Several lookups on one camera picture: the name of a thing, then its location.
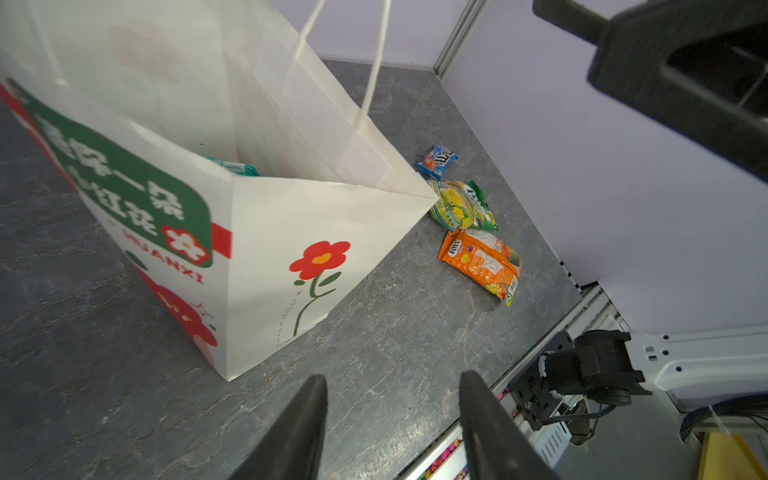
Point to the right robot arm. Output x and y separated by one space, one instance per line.
670 362

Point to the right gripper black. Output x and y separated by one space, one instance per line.
696 67

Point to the teal Fox's candy bag front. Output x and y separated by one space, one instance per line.
242 169

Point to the orange Fox's fruits bag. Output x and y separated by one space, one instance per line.
485 259

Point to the white floral paper bag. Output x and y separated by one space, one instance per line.
130 99

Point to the green Fox's spring tea bag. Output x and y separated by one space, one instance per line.
461 206

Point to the blue M&M's packet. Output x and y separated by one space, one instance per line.
434 163

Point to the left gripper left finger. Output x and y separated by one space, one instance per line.
292 447

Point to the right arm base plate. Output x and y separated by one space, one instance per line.
530 390

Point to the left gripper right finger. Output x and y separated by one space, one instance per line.
495 447

